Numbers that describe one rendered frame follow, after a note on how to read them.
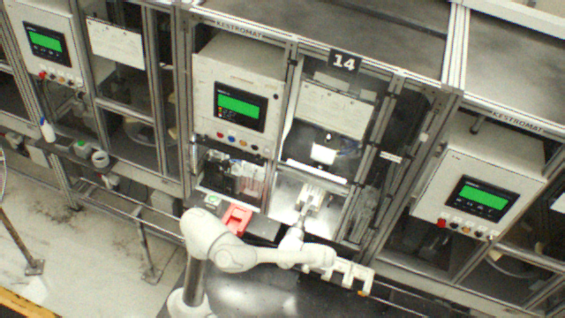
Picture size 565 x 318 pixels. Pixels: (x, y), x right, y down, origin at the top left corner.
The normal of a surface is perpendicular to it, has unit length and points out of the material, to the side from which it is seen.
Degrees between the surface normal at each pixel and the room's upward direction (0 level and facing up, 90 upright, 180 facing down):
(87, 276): 0
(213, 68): 90
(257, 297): 0
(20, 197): 0
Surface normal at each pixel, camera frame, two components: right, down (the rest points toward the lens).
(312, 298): 0.13, -0.67
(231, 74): -0.34, 0.66
